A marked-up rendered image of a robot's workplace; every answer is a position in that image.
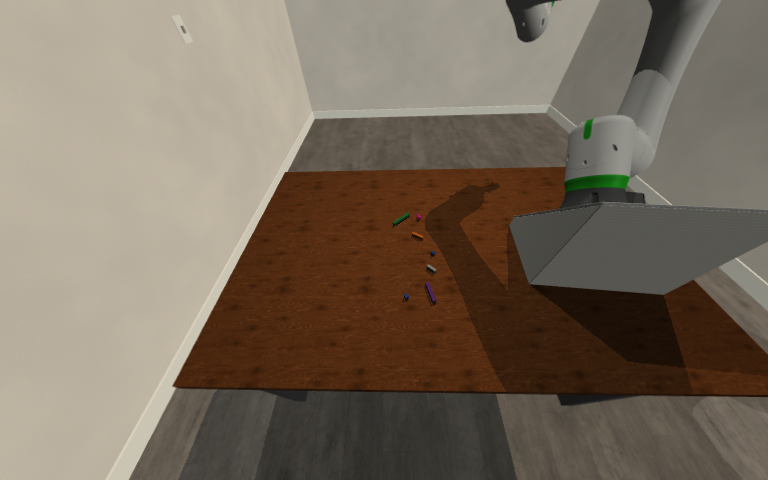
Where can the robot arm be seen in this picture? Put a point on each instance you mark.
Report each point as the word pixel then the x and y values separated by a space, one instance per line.
pixel 605 152

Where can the purple rod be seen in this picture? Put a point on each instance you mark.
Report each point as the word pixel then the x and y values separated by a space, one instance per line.
pixel 430 292

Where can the green rod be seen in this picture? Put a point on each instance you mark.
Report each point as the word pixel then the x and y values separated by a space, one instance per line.
pixel 401 218

